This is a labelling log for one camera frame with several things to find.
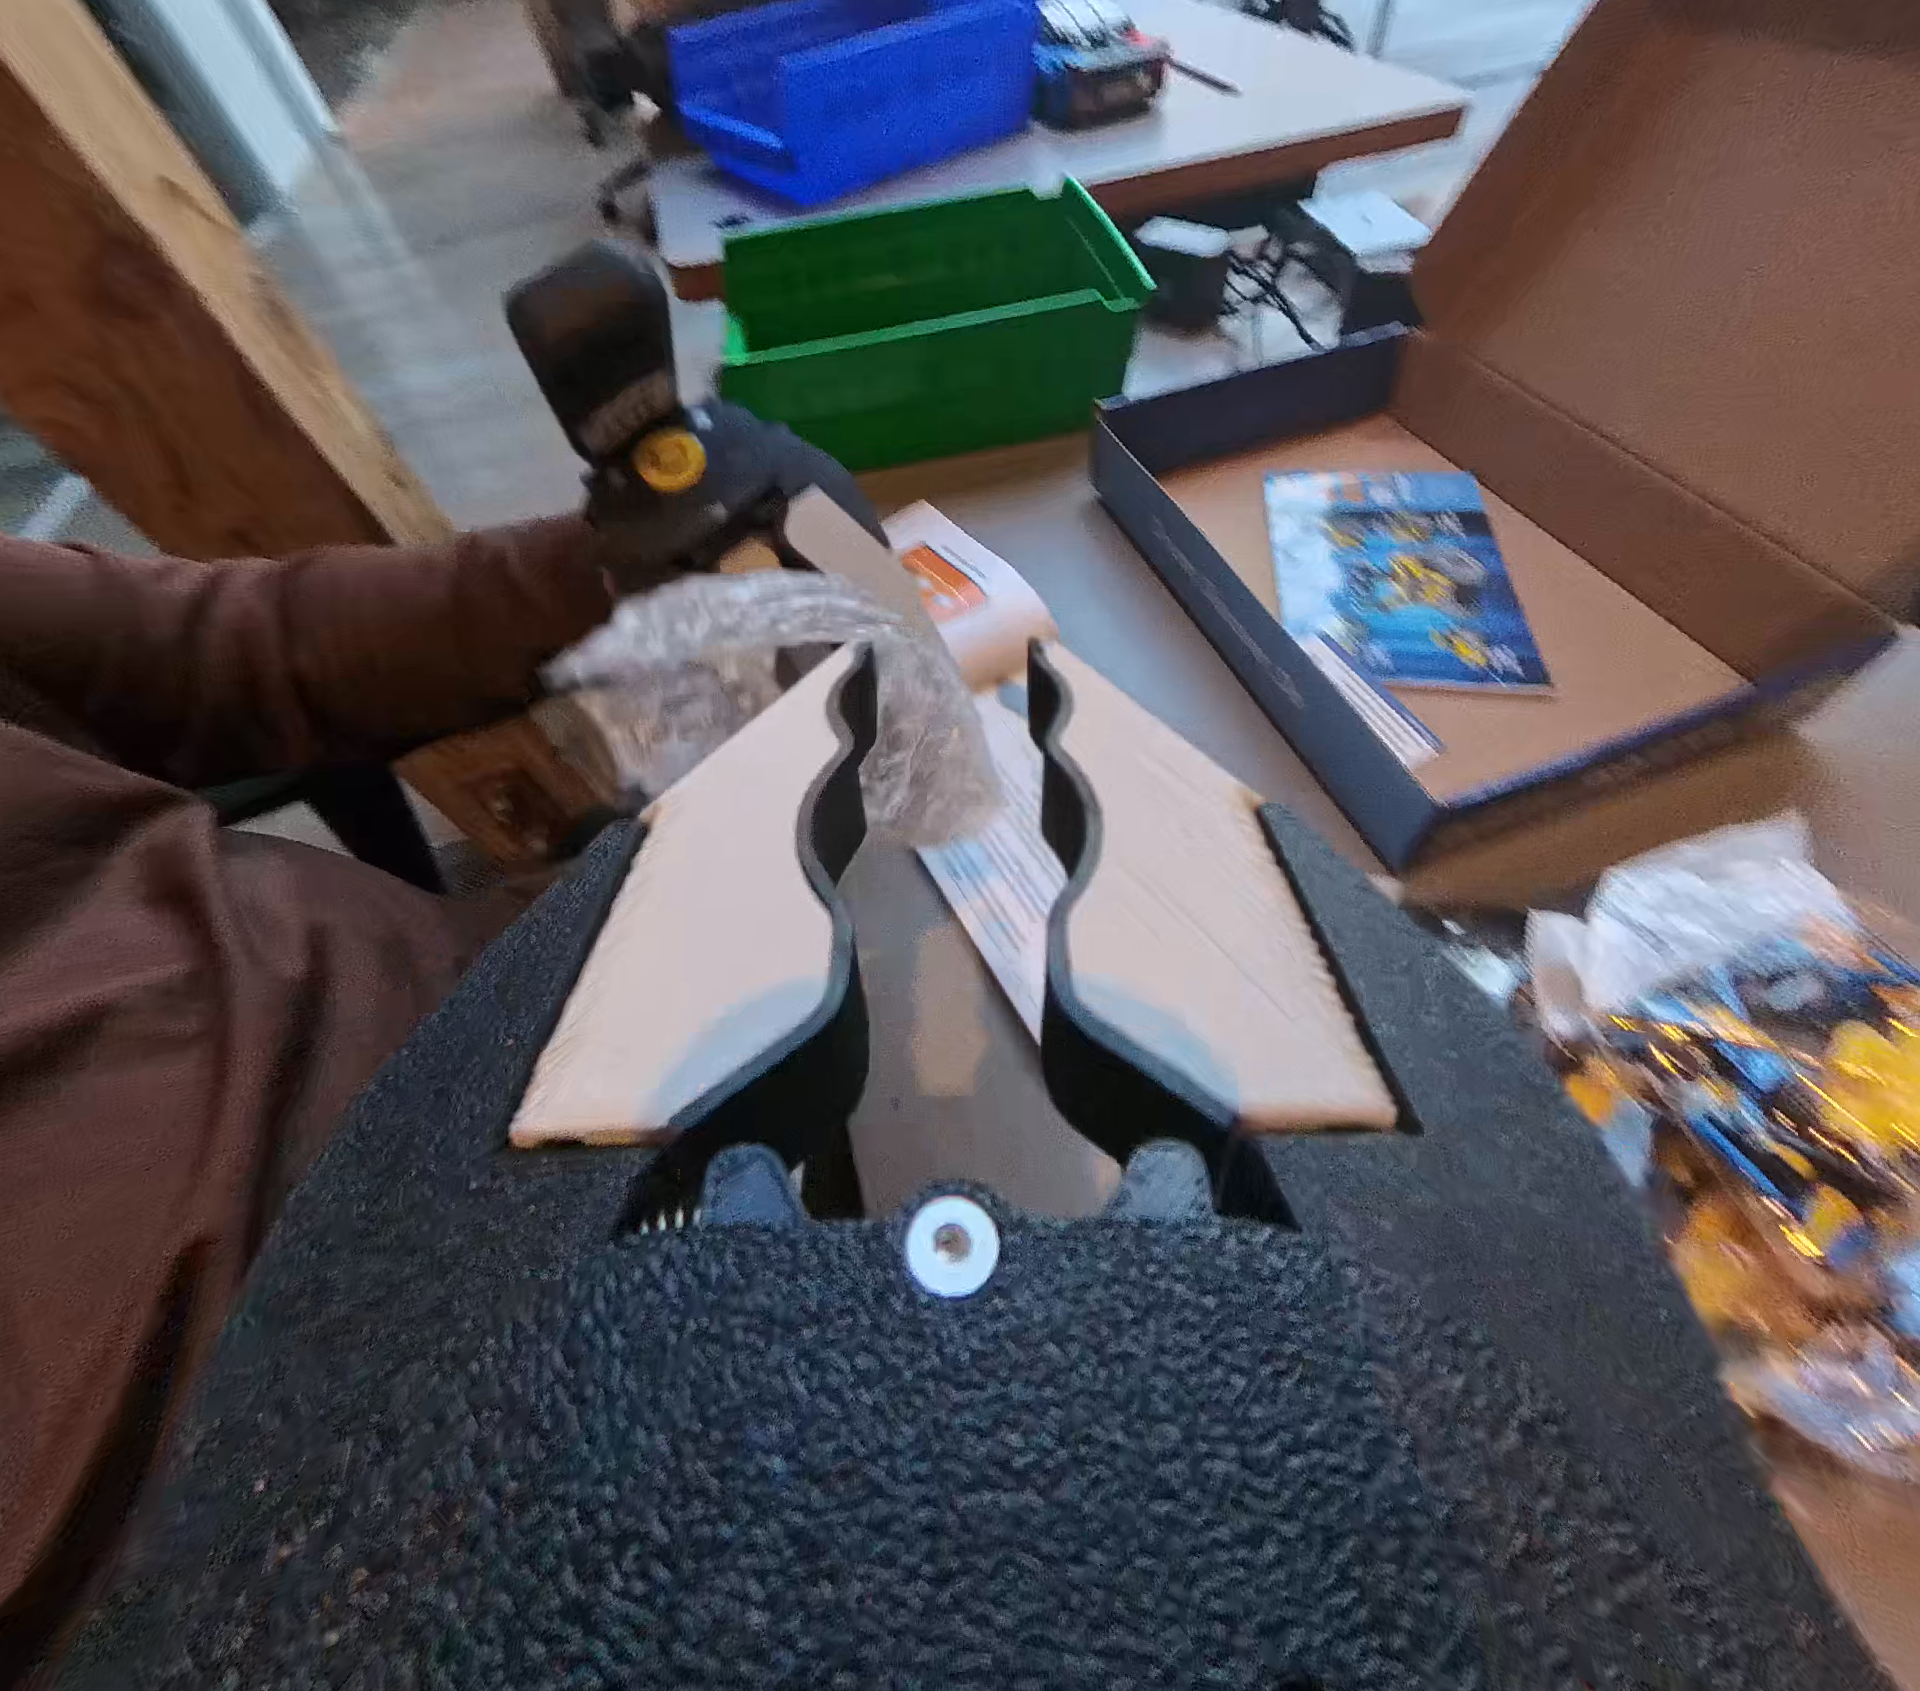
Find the white flat adapter box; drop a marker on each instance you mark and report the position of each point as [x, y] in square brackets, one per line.
[1358, 219]

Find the blue-cover instruction booklet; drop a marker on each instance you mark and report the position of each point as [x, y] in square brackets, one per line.
[975, 595]

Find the clear bag grey tracks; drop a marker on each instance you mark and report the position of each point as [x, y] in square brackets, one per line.
[721, 655]

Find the background work table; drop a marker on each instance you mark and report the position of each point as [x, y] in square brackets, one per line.
[1291, 99]

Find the blue plastic bin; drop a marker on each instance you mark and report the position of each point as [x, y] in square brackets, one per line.
[713, 99]
[914, 99]

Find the blue cardboard box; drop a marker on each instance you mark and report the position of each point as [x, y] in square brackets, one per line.
[1650, 295]

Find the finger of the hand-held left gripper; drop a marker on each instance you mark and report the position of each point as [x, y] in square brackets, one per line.
[855, 551]

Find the person's left forearm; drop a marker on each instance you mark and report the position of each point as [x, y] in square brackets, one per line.
[301, 641]

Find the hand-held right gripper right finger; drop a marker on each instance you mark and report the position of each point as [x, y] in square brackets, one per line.
[1215, 955]

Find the clear bag yellow blue parts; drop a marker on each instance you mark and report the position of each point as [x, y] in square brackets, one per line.
[1725, 1075]

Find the small black box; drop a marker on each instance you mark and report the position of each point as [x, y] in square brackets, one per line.
[1376, 295]

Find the black electronic device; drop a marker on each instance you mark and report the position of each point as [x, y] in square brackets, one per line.
[1185, 279]

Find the grey desk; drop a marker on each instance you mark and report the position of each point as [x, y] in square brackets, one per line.
[1140, 671]

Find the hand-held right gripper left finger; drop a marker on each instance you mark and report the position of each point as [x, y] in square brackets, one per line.
[704, 955]

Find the thin blue printed leaflet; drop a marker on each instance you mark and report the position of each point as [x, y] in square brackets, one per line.
[1395, 581]

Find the blue black tool battery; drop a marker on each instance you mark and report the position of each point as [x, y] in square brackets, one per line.
[1102, 69]

